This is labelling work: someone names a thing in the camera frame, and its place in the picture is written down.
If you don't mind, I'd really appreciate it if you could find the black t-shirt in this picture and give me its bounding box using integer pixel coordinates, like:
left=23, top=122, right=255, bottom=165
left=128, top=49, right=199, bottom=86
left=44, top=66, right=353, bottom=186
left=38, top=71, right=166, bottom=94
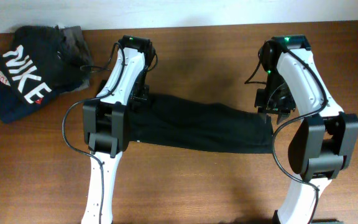
left=129, top=94, right=273, bottom=154

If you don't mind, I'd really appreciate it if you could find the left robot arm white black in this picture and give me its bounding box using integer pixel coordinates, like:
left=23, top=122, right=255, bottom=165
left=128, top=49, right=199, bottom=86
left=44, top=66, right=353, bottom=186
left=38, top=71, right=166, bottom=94
left=81, top=35, right=157, bottom=223

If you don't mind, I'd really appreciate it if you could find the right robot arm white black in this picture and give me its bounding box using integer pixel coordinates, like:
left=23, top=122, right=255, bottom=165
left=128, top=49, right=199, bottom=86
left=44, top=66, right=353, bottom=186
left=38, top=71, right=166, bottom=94
left=254, top=35, right=358, bottom=224

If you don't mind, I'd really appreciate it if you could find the grey folded garment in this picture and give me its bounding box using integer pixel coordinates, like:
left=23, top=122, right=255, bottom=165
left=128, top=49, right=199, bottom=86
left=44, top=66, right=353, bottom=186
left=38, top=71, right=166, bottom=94
left=54, top=25, right=94, bottom=92

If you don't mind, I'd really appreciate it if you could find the black Nike shirt folded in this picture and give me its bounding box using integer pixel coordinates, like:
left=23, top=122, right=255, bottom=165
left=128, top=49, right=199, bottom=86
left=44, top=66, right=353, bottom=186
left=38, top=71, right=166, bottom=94
left=0, top=26, right=93, bottom=105

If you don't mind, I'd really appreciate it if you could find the navy folded garment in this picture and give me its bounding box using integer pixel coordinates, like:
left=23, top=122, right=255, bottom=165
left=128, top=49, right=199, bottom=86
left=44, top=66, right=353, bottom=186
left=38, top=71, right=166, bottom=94
left=0, top=79, right=83, bottom=124

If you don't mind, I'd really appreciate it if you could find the red white folded garment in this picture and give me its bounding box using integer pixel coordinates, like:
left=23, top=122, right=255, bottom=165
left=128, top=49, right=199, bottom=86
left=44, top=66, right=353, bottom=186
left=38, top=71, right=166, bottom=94
left=0, top=66, right=52, bottom=105

